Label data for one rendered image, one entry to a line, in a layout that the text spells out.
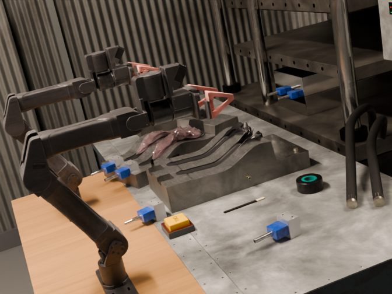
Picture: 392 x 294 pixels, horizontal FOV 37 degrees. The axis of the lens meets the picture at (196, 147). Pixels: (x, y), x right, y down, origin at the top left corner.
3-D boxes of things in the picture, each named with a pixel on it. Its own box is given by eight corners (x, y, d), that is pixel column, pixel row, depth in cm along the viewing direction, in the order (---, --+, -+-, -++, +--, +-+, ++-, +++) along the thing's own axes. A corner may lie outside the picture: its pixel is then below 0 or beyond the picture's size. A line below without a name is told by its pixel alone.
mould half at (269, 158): (172, 213, 184) (163, 174, 180) (150, 188, 208) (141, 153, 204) (310, 167, 197) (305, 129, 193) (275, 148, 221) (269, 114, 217)
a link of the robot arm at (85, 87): (101, 49, 200) (67, 58, 196) (107, 51, 192) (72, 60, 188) (109, 82, 203) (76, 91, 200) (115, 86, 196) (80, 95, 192)
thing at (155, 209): (130, 234, 176) (126, 218, 175) (123, 229, 180) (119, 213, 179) (167, 217, 182) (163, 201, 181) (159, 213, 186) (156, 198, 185)
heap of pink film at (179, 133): (156, 160, 217) (151, 140, 214) (132, 153, 231) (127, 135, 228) (210, 137, 230) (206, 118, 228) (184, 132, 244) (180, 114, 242)
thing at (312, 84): (307, 116, 255) (301, 77, 250) (278, 105, 280) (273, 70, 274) (402, 87, 268) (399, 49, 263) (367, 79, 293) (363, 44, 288)
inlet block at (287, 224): (262, 254, 150) (258, 235, 148) (250, 247, 154) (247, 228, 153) (301, 234, 155) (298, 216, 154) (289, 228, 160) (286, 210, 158)
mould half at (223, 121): (138, 189, 210) (131, 160, 206) (104, 175, 230) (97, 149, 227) (242, 142, 236) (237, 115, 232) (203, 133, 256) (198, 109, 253)
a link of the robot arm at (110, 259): (113, 226, 151) (92, 234, 149) (122, 239, 143) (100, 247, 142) (119, 248, 153) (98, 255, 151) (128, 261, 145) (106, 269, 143)
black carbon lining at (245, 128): (179, 182, 189) (173, 154, 186) (165, 168, 204) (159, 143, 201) (275, 151, 198) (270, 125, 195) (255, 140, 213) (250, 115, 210)
